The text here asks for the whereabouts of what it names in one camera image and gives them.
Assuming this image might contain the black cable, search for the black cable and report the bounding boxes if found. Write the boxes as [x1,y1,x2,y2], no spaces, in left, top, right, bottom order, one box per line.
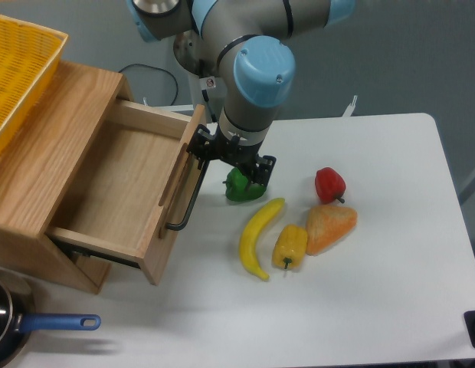
[117,62,179,107]

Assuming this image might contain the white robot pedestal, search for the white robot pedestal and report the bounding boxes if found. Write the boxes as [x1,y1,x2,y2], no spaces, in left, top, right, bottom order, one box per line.
[140,31,227,122]

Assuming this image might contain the wooden top drawer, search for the wooden top drawer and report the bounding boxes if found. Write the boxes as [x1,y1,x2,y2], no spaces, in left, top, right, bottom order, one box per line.
[46,100,205,285]

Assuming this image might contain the wooden drawer cabinet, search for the wooden drawer cabinet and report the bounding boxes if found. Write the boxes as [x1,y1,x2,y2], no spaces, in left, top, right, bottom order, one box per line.
[0,61,133,294]

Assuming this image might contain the blue handled frying pan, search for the blue handled frying pan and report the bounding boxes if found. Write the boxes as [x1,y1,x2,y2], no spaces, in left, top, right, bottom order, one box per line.
[0,274,101,367]

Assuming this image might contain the yellow bell pepper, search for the yellow bell pepper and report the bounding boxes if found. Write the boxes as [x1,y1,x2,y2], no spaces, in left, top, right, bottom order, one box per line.
[272,224,308,270]

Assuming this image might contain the yellow banana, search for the yellow banana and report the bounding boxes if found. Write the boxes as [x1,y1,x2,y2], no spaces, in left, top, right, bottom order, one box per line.
[238,198,285,281]

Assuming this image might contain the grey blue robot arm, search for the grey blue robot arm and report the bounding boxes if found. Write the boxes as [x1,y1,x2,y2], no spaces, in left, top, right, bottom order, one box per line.
[127,1,355,186]

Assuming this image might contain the yellow plastic basket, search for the yellow plastic basket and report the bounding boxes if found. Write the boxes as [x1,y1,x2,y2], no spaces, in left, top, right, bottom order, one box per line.
[0,15,68,156]

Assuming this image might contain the red bell pepper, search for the red bell pepper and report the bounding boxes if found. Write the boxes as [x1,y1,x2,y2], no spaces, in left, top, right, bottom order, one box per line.
[315,167,346,205]

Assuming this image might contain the green bell pepper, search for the green bell pepper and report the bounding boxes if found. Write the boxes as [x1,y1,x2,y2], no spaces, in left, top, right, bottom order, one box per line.
[223,168,267,202]

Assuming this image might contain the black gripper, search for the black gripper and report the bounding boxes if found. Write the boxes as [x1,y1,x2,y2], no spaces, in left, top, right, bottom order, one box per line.
[187,124,277,192]

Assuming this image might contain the orange bread wedge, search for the orange bread wedge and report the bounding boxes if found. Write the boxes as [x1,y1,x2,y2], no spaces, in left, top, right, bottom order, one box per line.
[306,205,358,255]

